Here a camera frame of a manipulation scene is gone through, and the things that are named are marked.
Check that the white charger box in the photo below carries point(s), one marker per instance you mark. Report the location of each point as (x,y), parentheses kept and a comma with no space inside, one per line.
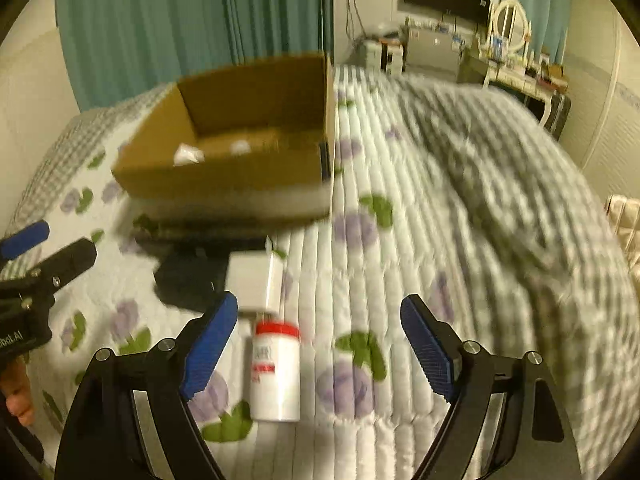
(255,280)

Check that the white dressing table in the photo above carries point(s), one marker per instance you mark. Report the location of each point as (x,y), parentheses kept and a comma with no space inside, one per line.
(520,77)

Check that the cardboard box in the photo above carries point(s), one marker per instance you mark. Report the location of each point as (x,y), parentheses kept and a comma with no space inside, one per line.
(225,130)

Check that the crumpled white paper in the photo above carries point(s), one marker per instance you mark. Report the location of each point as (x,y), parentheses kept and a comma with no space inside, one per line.
(187,155)

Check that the teal curtain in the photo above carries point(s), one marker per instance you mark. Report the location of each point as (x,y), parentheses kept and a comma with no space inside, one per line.
(195,20)

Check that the black pouch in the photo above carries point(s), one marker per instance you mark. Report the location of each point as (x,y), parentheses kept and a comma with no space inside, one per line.
(192,277)

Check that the white bottle with red cap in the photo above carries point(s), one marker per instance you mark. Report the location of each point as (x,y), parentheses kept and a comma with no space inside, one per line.
(275,370)

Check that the grey cabinet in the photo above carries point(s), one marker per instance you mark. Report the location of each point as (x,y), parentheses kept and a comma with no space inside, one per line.
(432,47)

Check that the grey checked blanket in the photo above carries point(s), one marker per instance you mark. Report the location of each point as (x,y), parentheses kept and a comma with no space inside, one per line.
(505,200)

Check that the white round vanity mirror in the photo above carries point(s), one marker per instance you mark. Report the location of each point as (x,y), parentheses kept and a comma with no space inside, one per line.
(510,22)

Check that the person's left hand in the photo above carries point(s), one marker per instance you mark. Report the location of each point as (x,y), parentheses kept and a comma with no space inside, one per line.
(17,395)

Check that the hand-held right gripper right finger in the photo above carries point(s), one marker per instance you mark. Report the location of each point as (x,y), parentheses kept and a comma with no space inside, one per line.
(427,345)

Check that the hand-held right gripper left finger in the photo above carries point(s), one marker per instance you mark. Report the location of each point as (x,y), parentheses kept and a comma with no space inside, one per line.
(210,345)

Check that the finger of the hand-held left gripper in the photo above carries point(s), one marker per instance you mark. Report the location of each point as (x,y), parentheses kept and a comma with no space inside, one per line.
(25,240)
(65,260)

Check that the cream tufted headboard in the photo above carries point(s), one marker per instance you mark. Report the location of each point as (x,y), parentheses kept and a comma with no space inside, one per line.
(622,227)

